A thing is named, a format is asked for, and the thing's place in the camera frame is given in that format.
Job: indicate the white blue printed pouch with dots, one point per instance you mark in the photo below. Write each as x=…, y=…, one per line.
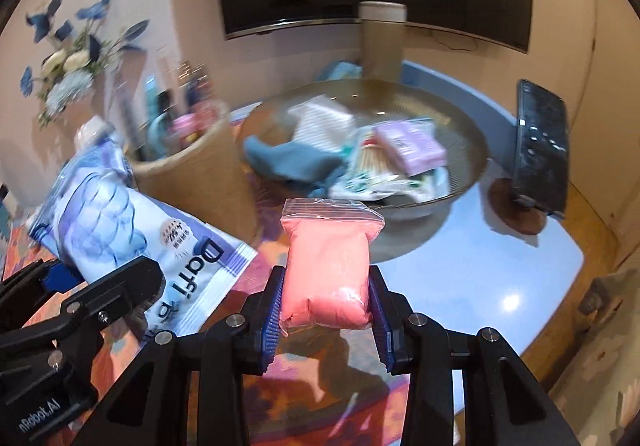
x=115, y=226

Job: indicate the black smartphone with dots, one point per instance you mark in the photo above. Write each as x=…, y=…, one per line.
x=542, y=146

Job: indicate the white striped packet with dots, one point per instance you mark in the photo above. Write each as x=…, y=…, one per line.
x=325, y=124

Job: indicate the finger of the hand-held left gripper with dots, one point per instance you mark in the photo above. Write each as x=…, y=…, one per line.
x=62, y=278
x=115, y=291

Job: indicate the woven pen holder basket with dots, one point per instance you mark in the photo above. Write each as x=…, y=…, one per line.
x=200, y=186

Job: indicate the blue tissue pack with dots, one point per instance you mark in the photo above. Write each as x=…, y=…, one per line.
x=342, y=70

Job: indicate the ribbed glass bowl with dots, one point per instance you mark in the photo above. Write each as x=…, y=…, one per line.
x=450, y=166

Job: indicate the blue grey cloth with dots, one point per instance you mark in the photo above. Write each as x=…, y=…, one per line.
x=290, y=161

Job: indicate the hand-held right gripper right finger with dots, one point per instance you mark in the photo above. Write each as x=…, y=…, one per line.
x=380, y=321

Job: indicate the pink soft packet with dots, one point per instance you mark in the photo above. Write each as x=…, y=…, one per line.
x=325, y=271

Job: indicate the blue white artificial flowers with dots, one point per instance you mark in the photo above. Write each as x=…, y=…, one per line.
x=70, y=66

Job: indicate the blue table with raised rim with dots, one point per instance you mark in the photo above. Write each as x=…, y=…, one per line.
x=475, y=276

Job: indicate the brown tumbler with white lid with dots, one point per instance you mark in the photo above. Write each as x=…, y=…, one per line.
x=382, y=46

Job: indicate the cotton swab packet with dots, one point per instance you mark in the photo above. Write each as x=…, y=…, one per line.
x=372, y=156

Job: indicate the teal white packet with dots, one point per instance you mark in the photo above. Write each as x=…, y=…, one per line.
x=400, y=186

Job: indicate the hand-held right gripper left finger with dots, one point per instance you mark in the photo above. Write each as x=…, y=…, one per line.
x=272, y=321

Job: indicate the round wooden phone stand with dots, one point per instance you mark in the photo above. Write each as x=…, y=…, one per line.
x=515, y=218

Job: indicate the purple packet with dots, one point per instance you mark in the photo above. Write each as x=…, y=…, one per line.
x=410, y=146

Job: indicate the bunch of pens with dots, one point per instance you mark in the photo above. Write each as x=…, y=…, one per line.
x=170, y=111

